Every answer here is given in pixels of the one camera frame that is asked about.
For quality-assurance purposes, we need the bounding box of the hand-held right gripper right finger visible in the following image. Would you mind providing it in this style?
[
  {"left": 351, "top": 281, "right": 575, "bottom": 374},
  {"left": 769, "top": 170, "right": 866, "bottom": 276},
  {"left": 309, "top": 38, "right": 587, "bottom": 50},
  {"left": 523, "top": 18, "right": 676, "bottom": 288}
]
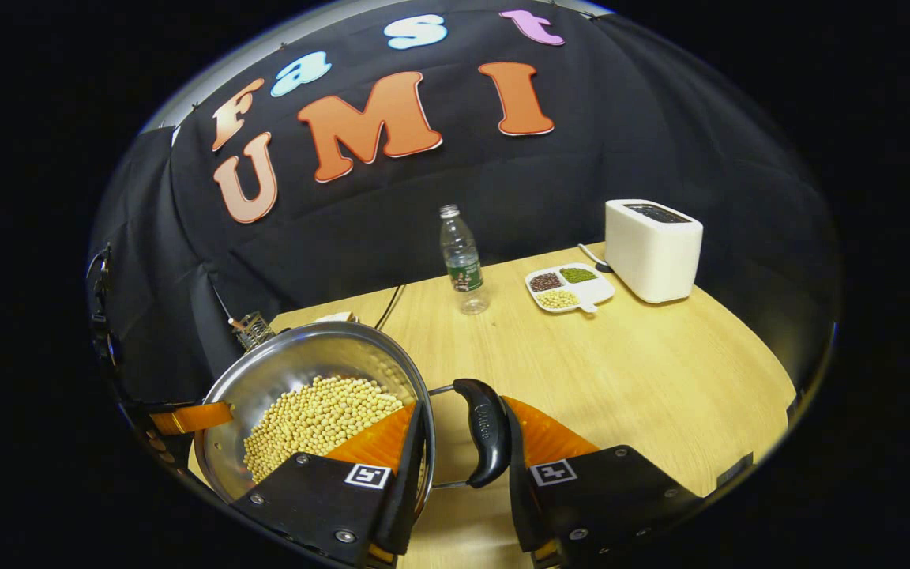
[{"left": 501, "top": 395, "right": 701, "bottom": 569}]

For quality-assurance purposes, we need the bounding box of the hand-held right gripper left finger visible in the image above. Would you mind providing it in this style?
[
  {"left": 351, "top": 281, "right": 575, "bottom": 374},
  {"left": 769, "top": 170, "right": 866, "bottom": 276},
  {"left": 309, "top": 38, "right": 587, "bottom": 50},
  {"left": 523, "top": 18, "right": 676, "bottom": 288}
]
[{"left": 230, "top": 399, "right": 434, "bottom": 569}]

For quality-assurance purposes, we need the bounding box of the stainless steel pot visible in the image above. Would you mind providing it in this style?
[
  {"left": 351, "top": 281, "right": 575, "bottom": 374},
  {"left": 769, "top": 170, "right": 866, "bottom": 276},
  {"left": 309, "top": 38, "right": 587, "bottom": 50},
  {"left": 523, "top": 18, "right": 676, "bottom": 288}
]
[{"left": 193, "top": 320, "right": 513, "bottom": 507}]

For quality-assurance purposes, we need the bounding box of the pile of yellow soybeans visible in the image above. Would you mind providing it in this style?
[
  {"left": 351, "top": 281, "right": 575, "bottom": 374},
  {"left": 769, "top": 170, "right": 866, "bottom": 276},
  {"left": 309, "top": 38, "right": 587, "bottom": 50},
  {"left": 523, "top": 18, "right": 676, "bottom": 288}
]
[{"left": 243, "top": 375, "right": 407, "bottom": 484}]

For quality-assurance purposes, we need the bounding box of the clear plastic water bottle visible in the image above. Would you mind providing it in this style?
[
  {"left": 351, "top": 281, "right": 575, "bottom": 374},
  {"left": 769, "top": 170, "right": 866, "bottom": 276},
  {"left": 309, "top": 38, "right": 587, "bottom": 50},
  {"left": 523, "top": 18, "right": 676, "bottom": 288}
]
[{"left": 438, "top": 204, "right": 491, "bottom": 316}]

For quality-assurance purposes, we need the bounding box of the black chair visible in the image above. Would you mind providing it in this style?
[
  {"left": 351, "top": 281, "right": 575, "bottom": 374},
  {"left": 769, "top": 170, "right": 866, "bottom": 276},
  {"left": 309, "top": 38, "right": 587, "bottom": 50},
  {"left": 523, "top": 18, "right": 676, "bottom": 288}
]
[{"left": 714, "top": 452, "right": 756, "bottom": 489}]

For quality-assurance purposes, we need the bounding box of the white divided dish with beans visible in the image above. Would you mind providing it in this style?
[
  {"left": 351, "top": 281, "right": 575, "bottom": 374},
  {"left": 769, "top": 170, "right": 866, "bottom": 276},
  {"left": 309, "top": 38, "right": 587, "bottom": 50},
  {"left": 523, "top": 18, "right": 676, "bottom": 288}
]
[{"left": 525, "top": 263, "right": 616, "bottom": 315}]

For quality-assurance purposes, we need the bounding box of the white toaster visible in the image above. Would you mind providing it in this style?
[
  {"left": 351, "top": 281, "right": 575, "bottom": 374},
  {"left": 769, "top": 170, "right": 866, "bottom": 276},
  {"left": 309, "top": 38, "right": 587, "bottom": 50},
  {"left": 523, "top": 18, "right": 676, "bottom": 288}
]
[{"left": 604, "top": 198, "right": 705, "bottom": 305}]

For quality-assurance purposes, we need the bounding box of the black backdrop cloth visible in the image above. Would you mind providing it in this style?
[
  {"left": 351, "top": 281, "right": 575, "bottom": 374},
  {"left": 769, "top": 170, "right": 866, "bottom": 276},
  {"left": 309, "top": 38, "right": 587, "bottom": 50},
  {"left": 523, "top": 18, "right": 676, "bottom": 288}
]
[{"left": 88, "top": 0, "right": 839, "bottom": 412}]

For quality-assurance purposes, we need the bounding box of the small wire mesh holder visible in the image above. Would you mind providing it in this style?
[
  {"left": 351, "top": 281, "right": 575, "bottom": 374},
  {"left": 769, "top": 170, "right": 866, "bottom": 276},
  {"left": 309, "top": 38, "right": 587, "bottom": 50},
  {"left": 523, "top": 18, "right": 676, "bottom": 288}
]
[{"left": 230, "top": 311, "right": 276, "bottom": 352}]

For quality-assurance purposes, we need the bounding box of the black power cable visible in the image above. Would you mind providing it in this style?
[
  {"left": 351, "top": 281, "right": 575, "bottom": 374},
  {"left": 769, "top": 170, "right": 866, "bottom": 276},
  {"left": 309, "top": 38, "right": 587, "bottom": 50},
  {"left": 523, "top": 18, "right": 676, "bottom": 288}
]
[{"left": 374, "top": 284, "right": 407, "bottom": 331}]

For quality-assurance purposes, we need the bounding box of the thin white cord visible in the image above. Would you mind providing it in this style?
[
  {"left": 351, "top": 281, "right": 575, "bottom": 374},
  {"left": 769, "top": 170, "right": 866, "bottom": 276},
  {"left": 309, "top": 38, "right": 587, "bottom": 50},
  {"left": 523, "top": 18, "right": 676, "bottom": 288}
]
[{"left": 577, "top": 243, "right": 615, "bottom": 274}]

